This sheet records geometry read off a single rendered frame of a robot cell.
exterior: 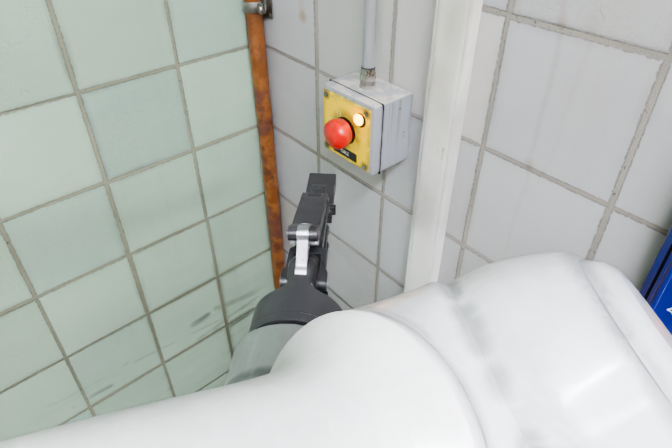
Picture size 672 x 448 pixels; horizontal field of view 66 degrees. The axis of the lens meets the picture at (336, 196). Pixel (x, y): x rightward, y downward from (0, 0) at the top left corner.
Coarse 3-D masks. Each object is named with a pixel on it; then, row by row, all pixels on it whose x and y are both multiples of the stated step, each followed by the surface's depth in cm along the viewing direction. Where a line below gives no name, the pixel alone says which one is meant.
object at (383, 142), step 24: (336, 96) 66; (360, 96) 64; (384, 96) 64; (408, 96) 65; (384, 120) 64; (408, 120) 67; (360, 144) 66; (384, 144) 66; (360, 168) 68; (384, 168) 68
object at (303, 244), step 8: (296, 232) 41; (304, 232) 41; (304, 240) 41; (296, 248) 41; (304, 248) 41; (296, 256) 41; (304, 256) 41; (296, 264) 41; (304, 264) 41; (296, 272) 41; (304, 272) 41
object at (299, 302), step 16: (288, 272) 41; (288, 288) 39; (304, 288) 39; (272, 304) 39; (288, 304) 38; (304, 304) 38; (320, 304) 39; (336, 304) 40; (256, 320) 39; (272, 320) 37; (288, 320) 37; (304, 320) 37
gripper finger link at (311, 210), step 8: (304, 192) 50; (304, 200) 48; (312, 200) 48; (320, 200) 48; (328, 200) 49; (304, 208) 46; (312, 208) 46; (320, 208) 46; (296, 216) 45; (304, 216) 45; (312, 216) 45; (320, 216) 45; (296, 224) 43; (304, 224) 43; (312, 224) 43; (320, 224) 43; (288, 232) 41; (312, 232) 41; (320, 232) 44; (296, 240) 41; (312, 240) 41
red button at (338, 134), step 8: (336, 120) 65; (344, 120) 66; (328, 128) 65; (336, 128) 65; (344, 128) 65; (328, 136) 66; (336, 136) 65; (344, 136) 65; (336, 144) 66; (344, 144) 65
